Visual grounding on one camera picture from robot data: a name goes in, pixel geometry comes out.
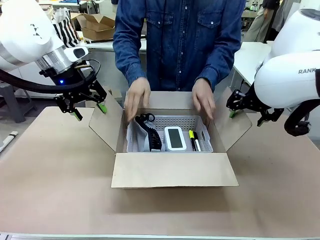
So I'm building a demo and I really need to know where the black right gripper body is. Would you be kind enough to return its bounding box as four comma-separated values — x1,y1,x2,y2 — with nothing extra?
243,83,270,115

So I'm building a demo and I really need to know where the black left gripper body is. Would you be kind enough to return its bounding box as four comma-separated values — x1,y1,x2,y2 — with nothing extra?
38,61,98,96

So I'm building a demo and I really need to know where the grey perforated plastic basket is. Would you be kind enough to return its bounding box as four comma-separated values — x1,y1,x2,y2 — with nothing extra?
125,114,215,154

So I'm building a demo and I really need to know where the large brown cardboard box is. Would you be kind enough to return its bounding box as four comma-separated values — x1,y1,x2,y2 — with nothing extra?
88,87,253,189

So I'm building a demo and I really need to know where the person's right forearm denim sleeve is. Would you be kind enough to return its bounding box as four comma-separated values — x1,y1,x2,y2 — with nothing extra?
113,41,148,86

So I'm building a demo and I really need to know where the person's left forearm denim sleeve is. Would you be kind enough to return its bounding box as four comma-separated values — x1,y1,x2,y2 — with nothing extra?
194,46,241,89

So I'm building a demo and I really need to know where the small open cardboard box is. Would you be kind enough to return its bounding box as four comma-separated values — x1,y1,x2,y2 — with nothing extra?
76,12,117,42

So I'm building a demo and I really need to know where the person's left hand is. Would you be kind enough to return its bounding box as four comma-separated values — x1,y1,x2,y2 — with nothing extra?
191,78,217,121

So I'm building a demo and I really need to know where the person's right hand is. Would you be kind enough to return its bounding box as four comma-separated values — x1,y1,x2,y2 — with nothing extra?
124,77,152,124

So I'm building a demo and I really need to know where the flat cardboard piece on floor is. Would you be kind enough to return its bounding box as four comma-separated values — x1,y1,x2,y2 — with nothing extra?
107,86,124,101

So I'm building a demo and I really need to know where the white table with rounded corner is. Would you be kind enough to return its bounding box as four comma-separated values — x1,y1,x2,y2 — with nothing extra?
232,41,274,87

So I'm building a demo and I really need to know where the white table with metal legs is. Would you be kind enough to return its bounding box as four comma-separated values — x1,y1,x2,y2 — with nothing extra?
76,31,148,54

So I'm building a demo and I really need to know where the long black pole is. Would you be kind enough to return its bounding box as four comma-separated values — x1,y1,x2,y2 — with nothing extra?
84,37,116,45

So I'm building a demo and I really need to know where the black white striped bag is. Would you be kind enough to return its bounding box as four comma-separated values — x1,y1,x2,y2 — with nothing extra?
51,7,82,49

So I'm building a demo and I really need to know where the grey metal stand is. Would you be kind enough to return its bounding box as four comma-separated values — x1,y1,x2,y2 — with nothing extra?
0,81,39,124

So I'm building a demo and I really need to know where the yellow highlighter pen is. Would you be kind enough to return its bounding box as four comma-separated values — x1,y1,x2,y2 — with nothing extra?
188,129,197,152

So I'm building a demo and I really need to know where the white paper pouch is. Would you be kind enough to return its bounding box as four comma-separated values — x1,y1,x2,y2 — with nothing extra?
126,119,152,153

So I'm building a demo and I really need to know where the black white marker pen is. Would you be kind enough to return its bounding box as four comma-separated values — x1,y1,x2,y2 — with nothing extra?
192,131,202,153

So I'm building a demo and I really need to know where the white marker with black band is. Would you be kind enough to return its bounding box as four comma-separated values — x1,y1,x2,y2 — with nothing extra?
0,131,19,154

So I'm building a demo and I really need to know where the black ridged plastic tool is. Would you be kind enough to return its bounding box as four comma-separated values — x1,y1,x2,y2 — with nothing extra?
134,112,164,153

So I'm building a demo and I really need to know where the white digital clock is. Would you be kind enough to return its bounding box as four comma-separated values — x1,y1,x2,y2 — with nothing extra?
163,126,189,153

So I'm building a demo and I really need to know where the person in beige clothes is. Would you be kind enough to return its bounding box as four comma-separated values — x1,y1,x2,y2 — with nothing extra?
246,0,276,43

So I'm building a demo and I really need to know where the person in denim shirt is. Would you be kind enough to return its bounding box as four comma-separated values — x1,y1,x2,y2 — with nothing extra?
112,0,247,92

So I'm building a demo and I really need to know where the black right arm cable sleeve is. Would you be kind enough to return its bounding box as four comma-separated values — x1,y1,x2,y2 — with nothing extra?
284,98,320,137

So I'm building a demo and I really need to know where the black arm cable sleeve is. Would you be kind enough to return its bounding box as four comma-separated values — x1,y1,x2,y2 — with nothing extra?
0,59,101,95
284,98,320,137

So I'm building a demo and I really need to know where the black left arm cable sleeve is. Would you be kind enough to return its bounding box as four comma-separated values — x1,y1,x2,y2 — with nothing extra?
0,59,101,95

